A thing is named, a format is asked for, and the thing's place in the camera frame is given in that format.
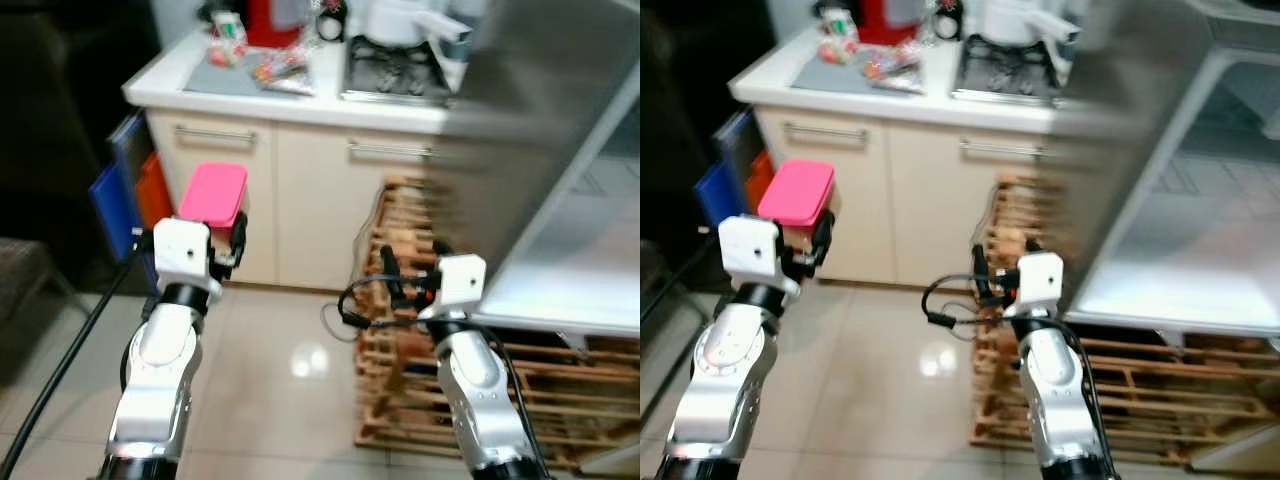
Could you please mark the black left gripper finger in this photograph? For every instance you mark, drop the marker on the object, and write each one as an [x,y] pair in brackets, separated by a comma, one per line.
[238,238]
[823,238]

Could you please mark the pink lidded food container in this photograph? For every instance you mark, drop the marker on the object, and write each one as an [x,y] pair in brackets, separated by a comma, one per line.
[212,192]
[797,190]

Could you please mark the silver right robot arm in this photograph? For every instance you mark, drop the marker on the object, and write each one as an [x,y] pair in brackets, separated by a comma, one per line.
[1050,390]
[475,390]

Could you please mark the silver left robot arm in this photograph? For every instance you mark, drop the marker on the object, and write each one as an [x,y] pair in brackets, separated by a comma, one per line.
[160,380]
[720,380]

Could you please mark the silver fridge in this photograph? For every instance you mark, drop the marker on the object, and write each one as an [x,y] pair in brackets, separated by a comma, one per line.
[1130,110]
[530,110]

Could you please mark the beige cabinet with white countertop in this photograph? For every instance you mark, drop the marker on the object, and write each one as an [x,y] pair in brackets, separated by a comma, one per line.
[920,200]
[300,200]

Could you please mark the orange flat board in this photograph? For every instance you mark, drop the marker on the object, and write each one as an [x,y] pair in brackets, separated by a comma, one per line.
[760,180]
[153,195]

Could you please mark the blue flat board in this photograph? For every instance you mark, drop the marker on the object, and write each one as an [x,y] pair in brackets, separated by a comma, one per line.
[718,190]
[112,205]

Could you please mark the grey counter mat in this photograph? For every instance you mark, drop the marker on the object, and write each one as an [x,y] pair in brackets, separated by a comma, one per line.
[825,78]
[215,78]

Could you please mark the colourful snack packet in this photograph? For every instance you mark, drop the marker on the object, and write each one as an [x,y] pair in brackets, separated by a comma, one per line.
[892,70]
[282,70]

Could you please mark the steel gas stove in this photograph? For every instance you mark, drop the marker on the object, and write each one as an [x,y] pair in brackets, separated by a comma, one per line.
[1005,72]
[395,75]

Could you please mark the wooden slatted rack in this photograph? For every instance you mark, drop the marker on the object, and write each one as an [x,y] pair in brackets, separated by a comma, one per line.
[580,390]
[1170,390]

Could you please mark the brown woven seat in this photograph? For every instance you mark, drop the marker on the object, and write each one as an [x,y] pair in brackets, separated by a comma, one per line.
[25,285]

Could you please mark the white and red carton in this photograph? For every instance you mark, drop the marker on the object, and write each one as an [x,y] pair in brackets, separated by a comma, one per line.
[228,38]
[838,35]

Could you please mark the red kitchen appliance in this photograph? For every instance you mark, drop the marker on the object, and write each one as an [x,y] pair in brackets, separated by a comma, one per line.
[888,20]
[272,22]

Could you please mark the white cooking pot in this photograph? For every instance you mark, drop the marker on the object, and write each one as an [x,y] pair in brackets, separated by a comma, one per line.
[1015,18]
[400,20]

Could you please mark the black dotted jar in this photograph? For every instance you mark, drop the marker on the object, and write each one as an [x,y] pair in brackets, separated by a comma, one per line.
[331,20]
[947,18]

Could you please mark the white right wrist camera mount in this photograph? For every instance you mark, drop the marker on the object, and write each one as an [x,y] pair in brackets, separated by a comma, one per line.
[462,282]
[1042,280]

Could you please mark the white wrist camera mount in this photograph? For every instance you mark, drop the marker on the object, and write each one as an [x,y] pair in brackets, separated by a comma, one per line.
[180,255]
[1042,280]
[748,252]
[462,282]

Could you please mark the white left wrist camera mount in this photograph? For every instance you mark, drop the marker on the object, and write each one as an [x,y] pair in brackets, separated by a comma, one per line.
[180,255]
[748,252]

